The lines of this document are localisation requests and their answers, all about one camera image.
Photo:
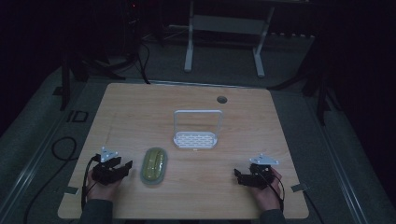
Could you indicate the black tripod stand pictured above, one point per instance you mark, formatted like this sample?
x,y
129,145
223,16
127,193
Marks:
x,y
320,99
65,90

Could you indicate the person's left hand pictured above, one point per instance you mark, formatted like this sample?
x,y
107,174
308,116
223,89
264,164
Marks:
x,y
101,191

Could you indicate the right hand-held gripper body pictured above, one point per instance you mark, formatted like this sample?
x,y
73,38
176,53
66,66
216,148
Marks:
x,y
261,177

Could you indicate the white metal stand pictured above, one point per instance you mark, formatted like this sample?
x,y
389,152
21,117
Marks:
x,y
224,25

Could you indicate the round grey table grommet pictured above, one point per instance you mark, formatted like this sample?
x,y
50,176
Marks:
x,y
221,100

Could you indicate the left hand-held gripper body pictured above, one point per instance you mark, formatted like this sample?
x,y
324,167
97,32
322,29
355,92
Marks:
x,y
104,174

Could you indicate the person's right hand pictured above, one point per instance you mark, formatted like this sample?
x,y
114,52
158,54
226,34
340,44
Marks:
x,y
267,197

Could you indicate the grey tape piece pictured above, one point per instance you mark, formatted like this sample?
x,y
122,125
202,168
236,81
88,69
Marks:
x,y
299,187
71,190

